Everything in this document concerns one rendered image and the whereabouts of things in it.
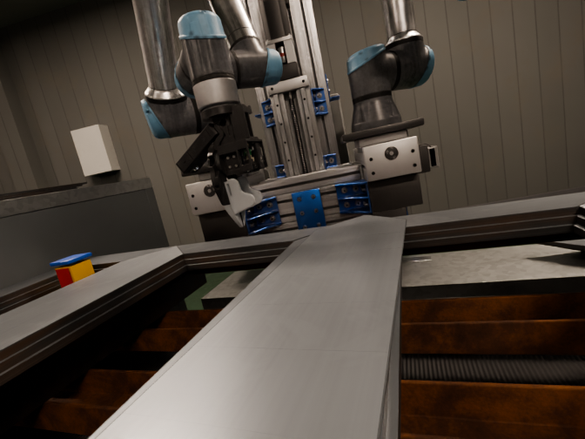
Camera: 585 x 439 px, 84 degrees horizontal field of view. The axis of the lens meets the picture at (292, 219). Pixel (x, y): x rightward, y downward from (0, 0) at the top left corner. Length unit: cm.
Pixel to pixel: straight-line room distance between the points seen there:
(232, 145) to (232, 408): 42
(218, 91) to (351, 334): 44
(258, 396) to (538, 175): 418
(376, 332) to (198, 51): 50
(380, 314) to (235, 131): 40
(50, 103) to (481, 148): 500
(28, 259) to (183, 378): 84
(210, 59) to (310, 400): 51
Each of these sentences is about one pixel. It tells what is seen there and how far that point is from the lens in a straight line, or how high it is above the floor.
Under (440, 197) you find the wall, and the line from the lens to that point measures 395.
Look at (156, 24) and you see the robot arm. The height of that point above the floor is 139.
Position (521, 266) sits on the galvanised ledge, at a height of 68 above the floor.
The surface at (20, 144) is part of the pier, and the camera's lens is 517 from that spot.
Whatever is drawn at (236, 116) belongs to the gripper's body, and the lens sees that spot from 59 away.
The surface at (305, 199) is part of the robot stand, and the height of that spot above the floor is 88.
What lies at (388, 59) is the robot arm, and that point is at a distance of 107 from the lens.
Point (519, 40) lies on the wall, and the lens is 428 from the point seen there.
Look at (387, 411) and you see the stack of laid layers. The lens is 26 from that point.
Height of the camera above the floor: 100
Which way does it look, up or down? 10 degrees down
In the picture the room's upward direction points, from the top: 12 degrees counter-clockwise
